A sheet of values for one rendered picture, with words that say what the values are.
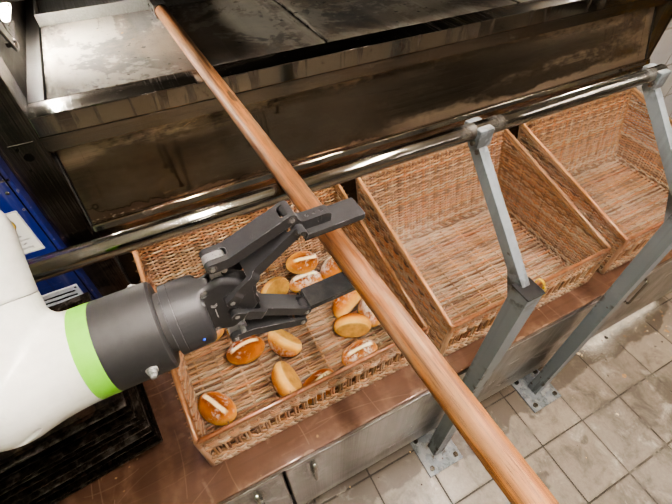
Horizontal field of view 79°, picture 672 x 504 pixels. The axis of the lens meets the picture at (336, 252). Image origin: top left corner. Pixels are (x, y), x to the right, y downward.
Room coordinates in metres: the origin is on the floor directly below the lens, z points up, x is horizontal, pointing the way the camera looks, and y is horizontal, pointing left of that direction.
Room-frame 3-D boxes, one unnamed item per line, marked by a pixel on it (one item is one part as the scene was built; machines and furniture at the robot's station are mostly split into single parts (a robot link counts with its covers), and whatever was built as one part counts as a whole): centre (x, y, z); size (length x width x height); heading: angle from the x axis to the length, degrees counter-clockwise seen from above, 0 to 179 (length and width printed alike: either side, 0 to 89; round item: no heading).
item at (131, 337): (0.21, 0.20, 1.20); 0.12 x 0.06 x 0.09; 28
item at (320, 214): (0.30, 0.03, 1.28); 0.05 x 0.01 x 0.03; 118
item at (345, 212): (0.31, 0.01, 1.26); 0.07 x 0.03 x 0.01; 118
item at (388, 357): (0.58, 0.14, 0.72); 0.56 x 0.49 x 0.28; 118
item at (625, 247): (1.11, -0.94, 0.72); 0.56 x 0.49 x 0.28; 117
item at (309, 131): (1.06, -0.26, 1.02); 1.79 x 0.11 x 0.19; 117
